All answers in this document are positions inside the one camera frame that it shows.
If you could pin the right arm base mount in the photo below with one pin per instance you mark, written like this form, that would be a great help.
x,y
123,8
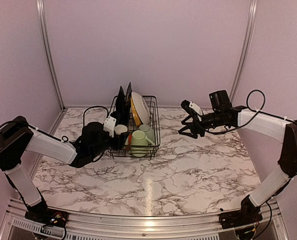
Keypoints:
x,y
247,214

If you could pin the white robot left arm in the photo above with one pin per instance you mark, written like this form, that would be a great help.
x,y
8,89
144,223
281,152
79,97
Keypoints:
x,y
18,136

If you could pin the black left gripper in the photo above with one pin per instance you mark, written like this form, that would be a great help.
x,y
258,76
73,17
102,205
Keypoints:
x,y
117,144

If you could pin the aluminium frame rail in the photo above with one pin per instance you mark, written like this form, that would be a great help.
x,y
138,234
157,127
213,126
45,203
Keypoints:
x,y
92,226

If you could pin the light green mug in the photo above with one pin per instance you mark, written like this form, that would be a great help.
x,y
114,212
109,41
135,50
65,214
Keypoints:
x,y
138,143

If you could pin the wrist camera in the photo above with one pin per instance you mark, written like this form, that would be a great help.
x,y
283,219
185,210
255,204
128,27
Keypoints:
x,y
190,106
96,128

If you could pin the black square floral plate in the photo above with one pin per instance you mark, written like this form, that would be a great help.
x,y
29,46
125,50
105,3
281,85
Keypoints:
x,y
120,104

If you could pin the light green ceramic bowl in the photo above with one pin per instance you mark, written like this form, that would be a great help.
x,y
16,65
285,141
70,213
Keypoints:
x,y
147,131

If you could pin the brown grey metal-lined cup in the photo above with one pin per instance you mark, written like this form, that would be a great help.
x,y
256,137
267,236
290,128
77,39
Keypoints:
x,y
121,132

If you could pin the round brown rim floral plate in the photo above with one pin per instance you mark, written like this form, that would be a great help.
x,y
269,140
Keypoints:
x,y
141,107

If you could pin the black wire dish rack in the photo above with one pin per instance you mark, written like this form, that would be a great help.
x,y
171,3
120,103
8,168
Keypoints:
x,y
154,123

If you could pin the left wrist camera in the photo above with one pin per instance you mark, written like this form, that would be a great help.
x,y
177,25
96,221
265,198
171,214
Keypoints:
x,y
96,128

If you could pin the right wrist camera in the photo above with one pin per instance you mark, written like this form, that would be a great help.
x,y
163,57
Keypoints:
x,y
190,106

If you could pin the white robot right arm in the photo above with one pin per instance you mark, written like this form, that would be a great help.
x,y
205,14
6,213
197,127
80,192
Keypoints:
x,y
280,129

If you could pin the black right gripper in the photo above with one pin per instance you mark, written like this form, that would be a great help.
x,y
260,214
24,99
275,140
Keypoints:
x,y
197,124

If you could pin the white square floral plate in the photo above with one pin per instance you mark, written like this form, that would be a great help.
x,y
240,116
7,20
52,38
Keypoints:
x,y
128,103

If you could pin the yellow polka dot plate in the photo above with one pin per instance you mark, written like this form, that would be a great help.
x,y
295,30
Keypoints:
x,y
136,118

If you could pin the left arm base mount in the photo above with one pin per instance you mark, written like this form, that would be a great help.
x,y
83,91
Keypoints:
x,y
41,213

